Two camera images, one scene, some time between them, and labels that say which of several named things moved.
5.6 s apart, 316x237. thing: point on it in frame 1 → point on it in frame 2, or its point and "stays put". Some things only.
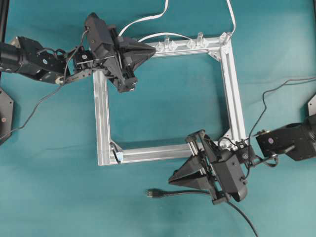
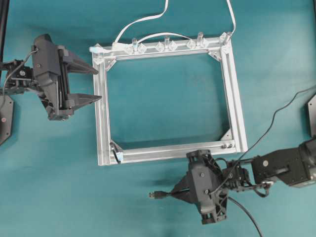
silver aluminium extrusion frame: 108,153 stays put
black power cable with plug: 158,193 → 160,194
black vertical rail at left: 4,13 stays put
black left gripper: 128,54 → 50,66
